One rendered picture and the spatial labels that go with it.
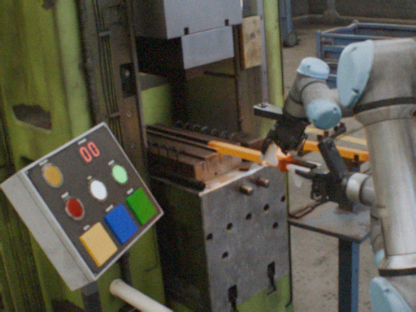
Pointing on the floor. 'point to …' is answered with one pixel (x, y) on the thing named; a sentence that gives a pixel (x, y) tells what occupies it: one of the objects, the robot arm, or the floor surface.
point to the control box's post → (91, 297)
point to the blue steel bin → (327, 54)
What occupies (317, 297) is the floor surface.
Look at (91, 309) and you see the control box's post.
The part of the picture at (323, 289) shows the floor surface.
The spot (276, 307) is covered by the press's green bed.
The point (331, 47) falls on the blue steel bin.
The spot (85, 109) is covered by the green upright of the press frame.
